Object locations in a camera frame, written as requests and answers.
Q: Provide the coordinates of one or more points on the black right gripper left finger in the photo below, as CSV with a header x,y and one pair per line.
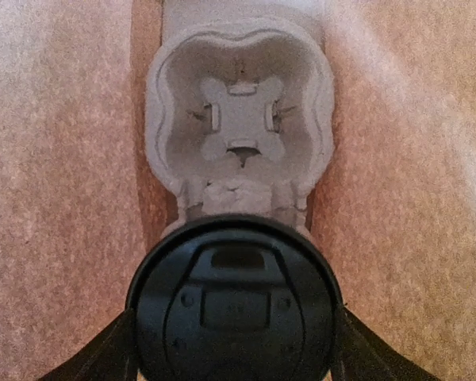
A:
x,y
111,355

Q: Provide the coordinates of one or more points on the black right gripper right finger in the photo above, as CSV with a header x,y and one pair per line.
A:
x,y
360,354

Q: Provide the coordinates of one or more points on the black plastic cup lid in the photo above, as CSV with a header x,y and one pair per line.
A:
x,y
234,297

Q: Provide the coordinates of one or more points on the brown paper bag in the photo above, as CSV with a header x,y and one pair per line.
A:
x,y
395,212

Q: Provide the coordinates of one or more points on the brown pulp cup carrier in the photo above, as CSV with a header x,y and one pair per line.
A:
x,y
238,108

